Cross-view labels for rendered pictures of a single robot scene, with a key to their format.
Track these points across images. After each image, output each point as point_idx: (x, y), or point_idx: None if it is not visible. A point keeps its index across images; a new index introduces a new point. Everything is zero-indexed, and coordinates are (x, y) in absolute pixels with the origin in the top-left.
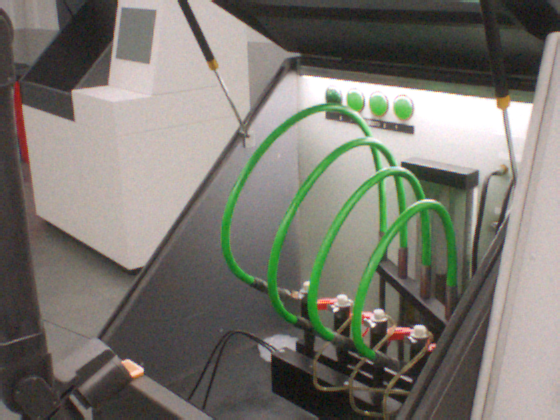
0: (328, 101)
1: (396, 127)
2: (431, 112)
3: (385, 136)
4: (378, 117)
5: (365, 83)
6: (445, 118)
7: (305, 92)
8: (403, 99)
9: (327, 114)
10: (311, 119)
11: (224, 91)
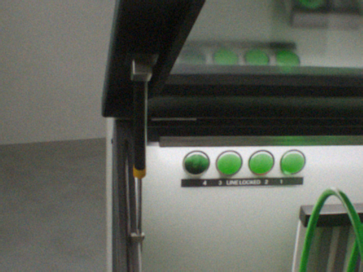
0: (192, 169)
1: (281, 181)
2: (323, 161)
3: (266, 192)
4: (258, 175)
5: (260, 146)
6: (338, 164)
7: (148, 162)
8: (296, 154)
9: (184, 182)
10: (157, 190)
11: (140, 197)
